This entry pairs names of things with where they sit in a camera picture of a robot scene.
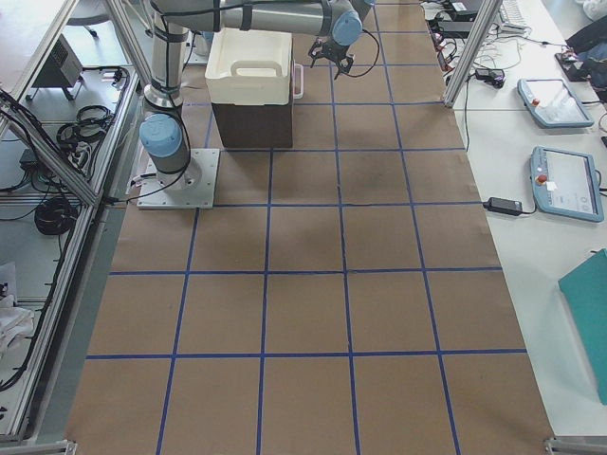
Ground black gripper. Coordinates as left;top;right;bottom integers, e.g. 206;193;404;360
310;38;354;79

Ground wooden drawer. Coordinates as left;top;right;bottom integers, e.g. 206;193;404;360
293;63;304;100

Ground white plastic tray lid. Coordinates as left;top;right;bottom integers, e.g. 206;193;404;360
205;28;292;105

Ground dark brown cabinet box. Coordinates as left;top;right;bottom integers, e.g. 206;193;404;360
212;103;293;149

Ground black power adapter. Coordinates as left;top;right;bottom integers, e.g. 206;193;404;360
483;197;524;216

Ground upper teach pendant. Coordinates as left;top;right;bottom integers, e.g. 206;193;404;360
517;79;594;128

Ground teach pendant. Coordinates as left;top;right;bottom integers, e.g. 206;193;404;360
517;79;594;128
529;146;604;223

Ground grey electronics box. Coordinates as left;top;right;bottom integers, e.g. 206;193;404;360
32;34;83;100

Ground lower teach pendant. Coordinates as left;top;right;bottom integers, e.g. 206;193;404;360
529;146;604;223

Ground black braided right cable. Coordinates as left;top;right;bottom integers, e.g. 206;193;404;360
344;28;381;78

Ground aluminium frame post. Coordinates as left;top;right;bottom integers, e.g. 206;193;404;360
443;0;502;108

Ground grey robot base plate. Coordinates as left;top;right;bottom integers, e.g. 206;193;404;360
137;148;220;209

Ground coiled black cables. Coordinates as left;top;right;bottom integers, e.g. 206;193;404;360
33;196;80;237

